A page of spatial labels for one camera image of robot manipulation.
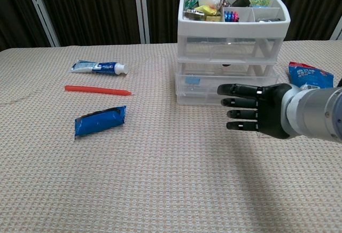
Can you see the blue white toothpaste tube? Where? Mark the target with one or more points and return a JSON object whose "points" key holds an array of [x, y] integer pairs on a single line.
{"points": [[107, 67]]}

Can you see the stack of coloured clips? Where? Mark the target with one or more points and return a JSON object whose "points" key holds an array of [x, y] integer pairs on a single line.
{"points": [[231, 16]]}

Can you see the white partition frame post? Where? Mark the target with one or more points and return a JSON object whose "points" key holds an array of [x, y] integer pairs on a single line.
{"points": [[338, 30], [141, 9], [40, 11]]}

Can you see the white plastic drawer organizer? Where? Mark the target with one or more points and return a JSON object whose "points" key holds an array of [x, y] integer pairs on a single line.
{"points": [[227, 27]]}

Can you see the black flat device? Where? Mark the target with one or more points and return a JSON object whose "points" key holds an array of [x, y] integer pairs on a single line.
{"points": [[270, 19]]}

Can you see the blue red snack bag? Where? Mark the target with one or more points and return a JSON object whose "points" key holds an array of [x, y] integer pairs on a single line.
{"points": [[310, 75]]}

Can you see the clear drawer with blue clip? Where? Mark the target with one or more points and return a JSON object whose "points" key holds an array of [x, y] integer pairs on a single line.
{"points": [[205, 88]]}

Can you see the beige woven tablecloth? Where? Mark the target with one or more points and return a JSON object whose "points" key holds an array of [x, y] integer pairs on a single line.
{"points": [[133, 169]]}

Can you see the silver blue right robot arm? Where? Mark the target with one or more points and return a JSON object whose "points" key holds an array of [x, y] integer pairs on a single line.
{"points": [[315, 112]]}

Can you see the green blue patterned packet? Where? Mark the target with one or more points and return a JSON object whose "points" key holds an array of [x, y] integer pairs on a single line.
{"points": [[262, 2]]}

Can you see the yellow wrapped block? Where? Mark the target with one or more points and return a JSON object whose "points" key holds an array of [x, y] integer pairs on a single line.
{"points": [[204, 9]]}

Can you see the red plastic stick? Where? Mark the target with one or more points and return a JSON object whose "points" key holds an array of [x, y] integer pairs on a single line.
{"points": [[96, 89]]}

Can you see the yellow sticky note pad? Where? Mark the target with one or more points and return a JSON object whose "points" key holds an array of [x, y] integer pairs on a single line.
{"points": [[213, 18]]}

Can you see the blue binder clip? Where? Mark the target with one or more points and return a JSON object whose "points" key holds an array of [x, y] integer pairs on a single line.
{"points": [[193, 81]]}

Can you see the blue foil snack packet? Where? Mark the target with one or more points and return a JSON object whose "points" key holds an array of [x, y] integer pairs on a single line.
{"points": [[99, 123]]}

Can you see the black binder clip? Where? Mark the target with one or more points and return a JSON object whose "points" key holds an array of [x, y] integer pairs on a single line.
{"points": [[241, 0]]}

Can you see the black grey right robot hand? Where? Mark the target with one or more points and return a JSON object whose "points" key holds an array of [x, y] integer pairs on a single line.
{"points": [[267, 110]]}

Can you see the shiny metallic packet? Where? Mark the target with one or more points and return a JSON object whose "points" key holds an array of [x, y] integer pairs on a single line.
{"points": [[193, 15]]}

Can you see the small dark red disc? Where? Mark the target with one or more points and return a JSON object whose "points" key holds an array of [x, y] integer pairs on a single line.
{"points": [[226, 65]]}

